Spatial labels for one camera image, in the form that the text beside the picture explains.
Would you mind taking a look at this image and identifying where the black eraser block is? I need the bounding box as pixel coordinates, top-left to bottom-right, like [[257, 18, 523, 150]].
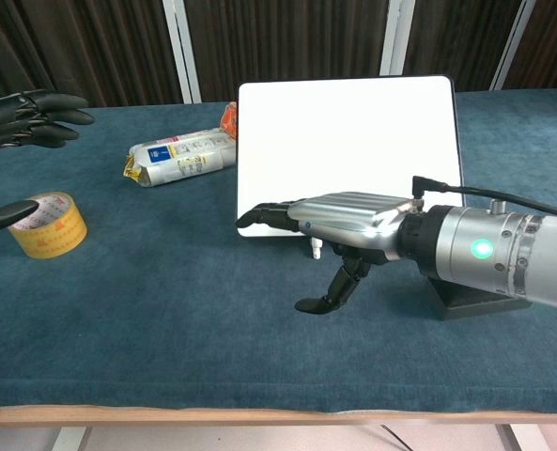
[[426, 275, 534, 322]]

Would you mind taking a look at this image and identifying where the yellow packing tape roll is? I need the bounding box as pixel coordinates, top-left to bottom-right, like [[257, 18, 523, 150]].
[[7, 191, 88, 260]]

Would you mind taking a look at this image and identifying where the white snack package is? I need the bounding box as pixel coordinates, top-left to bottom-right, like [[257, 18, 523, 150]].
[[122, 127, 238, 188]]

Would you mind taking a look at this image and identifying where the white whiteboard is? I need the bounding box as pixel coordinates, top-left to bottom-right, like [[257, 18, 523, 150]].
[[234, 74, 467, 261]]

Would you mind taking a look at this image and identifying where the dark brown curtain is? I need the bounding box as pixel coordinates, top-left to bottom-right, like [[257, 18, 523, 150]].
[[0, 0, 557, 108]]

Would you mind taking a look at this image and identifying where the blue table cloth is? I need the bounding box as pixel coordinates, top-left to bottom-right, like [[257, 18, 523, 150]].
[[0, 87, 557, 415]]

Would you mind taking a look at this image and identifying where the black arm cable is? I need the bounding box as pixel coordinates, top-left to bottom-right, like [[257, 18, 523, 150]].
[[411, 175, 557, 220]]

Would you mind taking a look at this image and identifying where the white frame post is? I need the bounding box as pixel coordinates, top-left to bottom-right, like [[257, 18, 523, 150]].
[[162, 0, 203, 105], [488, 0, 538, 91], [379, 0, 416, 77]]

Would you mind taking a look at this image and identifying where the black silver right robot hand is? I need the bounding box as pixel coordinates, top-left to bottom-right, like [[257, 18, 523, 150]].
[[234, 190, 423, 315]]

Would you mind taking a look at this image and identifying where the orange biscuit package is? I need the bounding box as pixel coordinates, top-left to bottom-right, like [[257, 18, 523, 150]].
[[220, 101, 239, 141]]

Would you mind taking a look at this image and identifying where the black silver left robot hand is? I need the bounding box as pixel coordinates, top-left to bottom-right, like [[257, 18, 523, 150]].
[[0, 90, 97, 234]]

